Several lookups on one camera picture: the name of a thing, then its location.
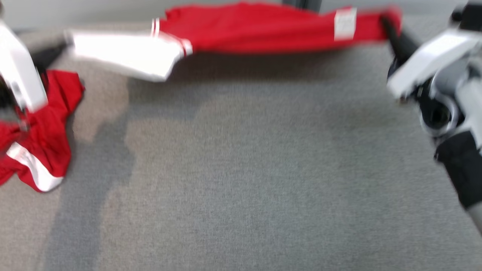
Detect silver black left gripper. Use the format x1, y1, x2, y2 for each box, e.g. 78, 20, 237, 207
0, 44, 69, 132

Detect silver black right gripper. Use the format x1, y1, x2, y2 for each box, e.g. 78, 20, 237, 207
380, 14, 473, 139

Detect red shorts with white stripe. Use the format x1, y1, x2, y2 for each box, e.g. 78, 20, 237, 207
0, 70, 85, 193

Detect red white basketball jersey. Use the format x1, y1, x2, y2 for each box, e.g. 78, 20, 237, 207
66, 2, 403, 82

